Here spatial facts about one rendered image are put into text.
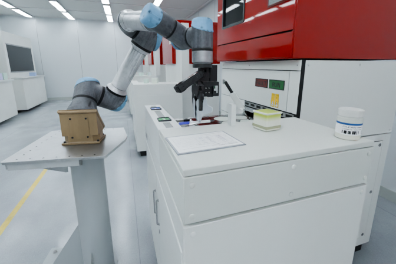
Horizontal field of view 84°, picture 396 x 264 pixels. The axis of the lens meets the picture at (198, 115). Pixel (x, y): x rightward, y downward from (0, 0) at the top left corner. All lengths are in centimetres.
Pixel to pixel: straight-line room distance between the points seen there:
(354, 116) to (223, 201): 48
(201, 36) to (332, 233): 77
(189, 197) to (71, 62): 866
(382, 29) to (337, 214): 94
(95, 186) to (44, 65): 814
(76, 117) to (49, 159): 22
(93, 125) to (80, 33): 797
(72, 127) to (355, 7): 142
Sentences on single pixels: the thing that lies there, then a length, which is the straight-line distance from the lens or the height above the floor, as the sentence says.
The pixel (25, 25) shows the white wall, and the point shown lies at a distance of 944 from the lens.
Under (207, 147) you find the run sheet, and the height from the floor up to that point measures 97.
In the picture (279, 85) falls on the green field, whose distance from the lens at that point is 117.
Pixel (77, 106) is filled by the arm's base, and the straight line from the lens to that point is 118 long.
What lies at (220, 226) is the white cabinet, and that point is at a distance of 63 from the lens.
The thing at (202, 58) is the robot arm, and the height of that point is 122.
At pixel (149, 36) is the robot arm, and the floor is 134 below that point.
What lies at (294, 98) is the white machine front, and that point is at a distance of 110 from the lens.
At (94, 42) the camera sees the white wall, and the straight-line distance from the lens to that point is 897.
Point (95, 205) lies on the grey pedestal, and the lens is 133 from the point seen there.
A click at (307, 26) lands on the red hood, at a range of 110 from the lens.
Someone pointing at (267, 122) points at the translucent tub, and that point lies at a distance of 80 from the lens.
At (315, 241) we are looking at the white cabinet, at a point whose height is 65.
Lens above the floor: 119
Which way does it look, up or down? 13 degrees down
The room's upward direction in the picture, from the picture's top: straight up
